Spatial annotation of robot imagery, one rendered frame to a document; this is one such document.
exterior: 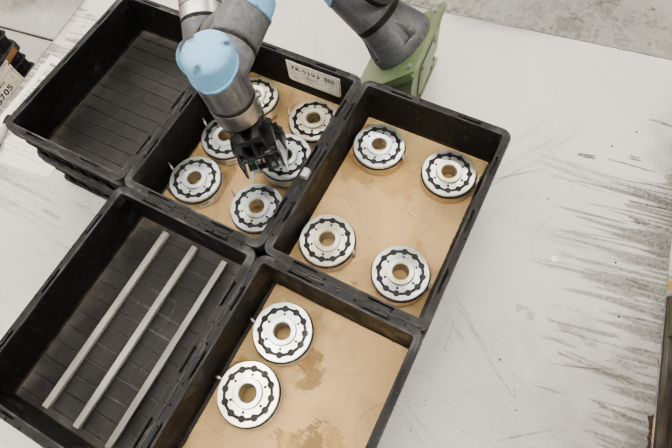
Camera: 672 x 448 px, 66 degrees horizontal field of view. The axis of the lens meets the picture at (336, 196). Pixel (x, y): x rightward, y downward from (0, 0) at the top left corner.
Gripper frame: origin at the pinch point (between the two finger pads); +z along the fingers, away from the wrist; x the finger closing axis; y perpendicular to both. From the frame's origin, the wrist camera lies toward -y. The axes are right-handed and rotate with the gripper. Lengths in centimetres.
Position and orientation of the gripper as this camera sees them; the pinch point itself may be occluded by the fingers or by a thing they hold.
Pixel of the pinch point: (269, 162)
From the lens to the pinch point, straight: 102.6
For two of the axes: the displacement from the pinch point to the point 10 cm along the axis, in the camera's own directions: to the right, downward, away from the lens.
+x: 9.4, -3.4, 0.0
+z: 1.5, 4.1, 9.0
